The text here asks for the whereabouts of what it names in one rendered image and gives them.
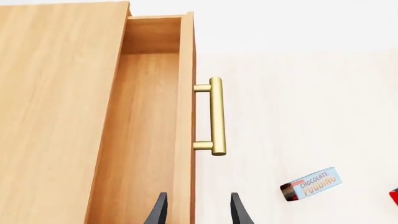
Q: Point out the wooden cabinet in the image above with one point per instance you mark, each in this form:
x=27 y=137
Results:
x=56 y=112

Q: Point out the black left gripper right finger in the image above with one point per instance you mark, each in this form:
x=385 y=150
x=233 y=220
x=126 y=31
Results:
x=240 y=211

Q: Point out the chocolate pudding box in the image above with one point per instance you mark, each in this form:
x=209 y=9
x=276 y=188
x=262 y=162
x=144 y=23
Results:
x=311 y=184

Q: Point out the open wooden drawer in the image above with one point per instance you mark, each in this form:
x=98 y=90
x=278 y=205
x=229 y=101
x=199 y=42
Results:
x=149 y=121

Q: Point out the red box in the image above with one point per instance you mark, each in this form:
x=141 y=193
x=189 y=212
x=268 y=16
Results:
x=394 y=194

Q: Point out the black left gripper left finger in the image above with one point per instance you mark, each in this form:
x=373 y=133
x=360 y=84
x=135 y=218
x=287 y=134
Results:
x=160 y=210

